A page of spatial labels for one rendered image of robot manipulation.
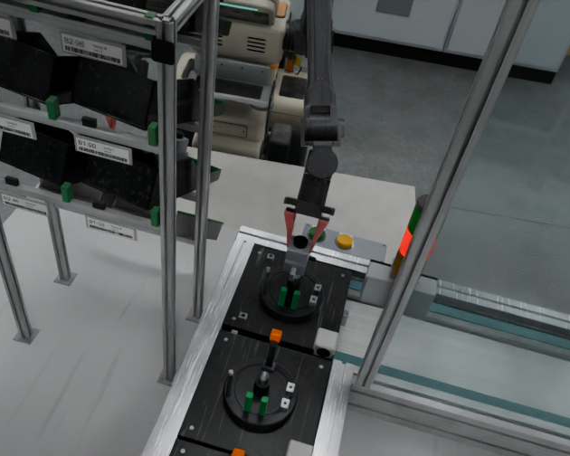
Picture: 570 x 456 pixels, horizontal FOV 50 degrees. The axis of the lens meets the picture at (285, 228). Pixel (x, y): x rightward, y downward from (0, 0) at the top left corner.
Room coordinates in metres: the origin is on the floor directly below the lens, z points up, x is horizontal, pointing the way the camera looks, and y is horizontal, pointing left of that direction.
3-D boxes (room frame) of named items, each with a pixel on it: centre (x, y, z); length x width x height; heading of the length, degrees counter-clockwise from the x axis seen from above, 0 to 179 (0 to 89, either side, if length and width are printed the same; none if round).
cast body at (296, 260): (0.85, -0.04, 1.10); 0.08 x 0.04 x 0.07; 174
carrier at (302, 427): (0.60, -0.01, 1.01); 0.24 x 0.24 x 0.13; 83
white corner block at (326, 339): (0.74, -0.13, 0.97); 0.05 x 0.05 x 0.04; 83
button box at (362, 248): (1.05, -0.15, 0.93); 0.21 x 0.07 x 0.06; 83
